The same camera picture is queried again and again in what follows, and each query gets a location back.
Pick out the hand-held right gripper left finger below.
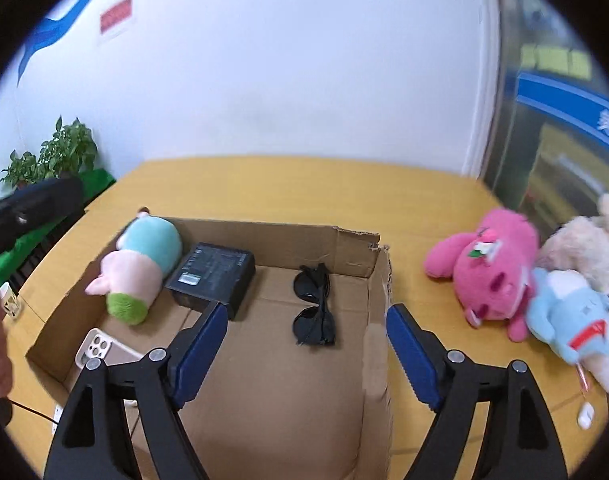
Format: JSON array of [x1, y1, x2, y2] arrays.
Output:
[[44, 300, 229, 480]]

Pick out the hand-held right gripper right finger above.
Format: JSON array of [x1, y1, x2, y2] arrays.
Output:
[[387, 303, 570, 480]]

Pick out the brown cardboard box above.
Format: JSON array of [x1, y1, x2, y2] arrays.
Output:
[[25, 216, 392, 480]]

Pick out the black sunglasses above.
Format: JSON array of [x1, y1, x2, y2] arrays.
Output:
[[292, 263, 336, 347]]

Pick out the green potted plant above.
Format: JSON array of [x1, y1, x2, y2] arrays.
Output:
[[0, 116, 99, 191]]

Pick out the green cloth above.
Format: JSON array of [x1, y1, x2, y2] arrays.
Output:
[[0, 169, 118, 286]]

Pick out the small black box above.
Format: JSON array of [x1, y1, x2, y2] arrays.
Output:
[[164, 242, 256, 322]]

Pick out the small white cup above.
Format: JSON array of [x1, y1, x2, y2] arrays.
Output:
[[0, 282, 25, 318]]

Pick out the phone in cream case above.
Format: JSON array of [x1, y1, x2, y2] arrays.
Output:
[[74, 327, 145, 408]]

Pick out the pink plush bear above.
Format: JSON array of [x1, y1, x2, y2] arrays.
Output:
[[424, 207, 541, 343]]

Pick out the pastel green pink plush toy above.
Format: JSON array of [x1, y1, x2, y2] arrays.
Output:
[[84, 207, 184, 327]]

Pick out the light blue plush toy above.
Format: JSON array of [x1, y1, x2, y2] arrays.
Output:
[[525, 267, 609, 366]]

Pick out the white plush dog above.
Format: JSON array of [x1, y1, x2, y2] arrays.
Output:
[[584, 290, 609, 393]]

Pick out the cream fluffy plush toy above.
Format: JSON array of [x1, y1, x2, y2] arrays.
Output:
[[537, 192, 609, 293]]

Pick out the glass partition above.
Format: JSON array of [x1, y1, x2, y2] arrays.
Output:
[[484, 0, 609, 221]]

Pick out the blue sign on glass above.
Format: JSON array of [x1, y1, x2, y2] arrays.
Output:
[[515, 72, 609, 153]]

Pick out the thin black cable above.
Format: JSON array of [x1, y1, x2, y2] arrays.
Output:
[[9, 397, 58, 426]]

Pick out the blue wall decal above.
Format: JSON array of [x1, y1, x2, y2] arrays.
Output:
[[17, 0, 150, 86]]

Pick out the red wall sign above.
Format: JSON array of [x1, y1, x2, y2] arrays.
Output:
[[98, 0, 135, 38]]

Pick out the white window frame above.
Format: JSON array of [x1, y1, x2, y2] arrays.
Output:
[[461, 0, 505, 181]]

